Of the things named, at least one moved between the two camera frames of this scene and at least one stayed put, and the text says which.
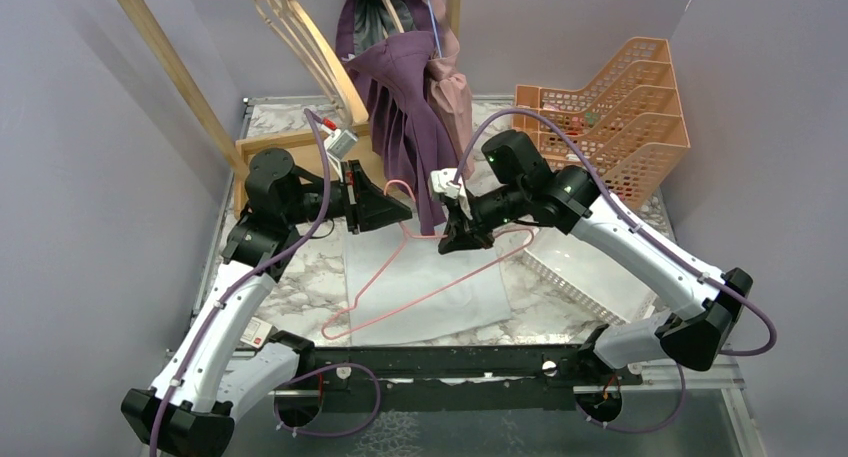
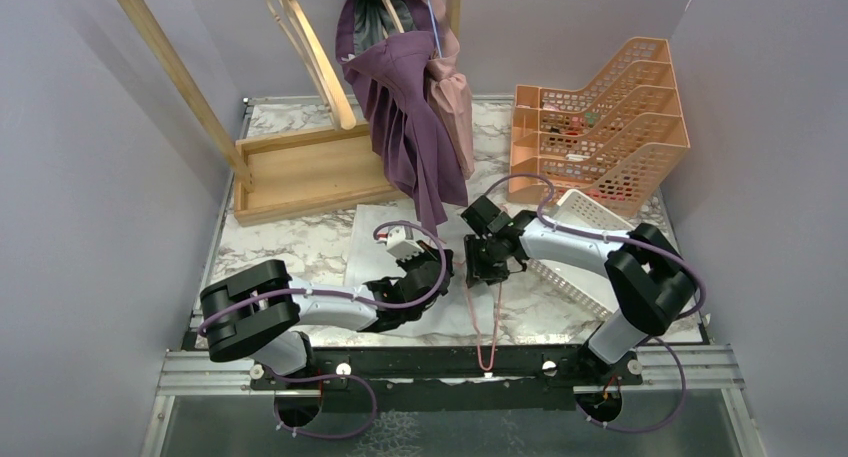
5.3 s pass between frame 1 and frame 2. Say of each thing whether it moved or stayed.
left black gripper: moved
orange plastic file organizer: stayed
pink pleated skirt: stayed
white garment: stayed
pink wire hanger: moved
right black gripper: moved
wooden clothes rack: stayed
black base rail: stayed
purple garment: stayed
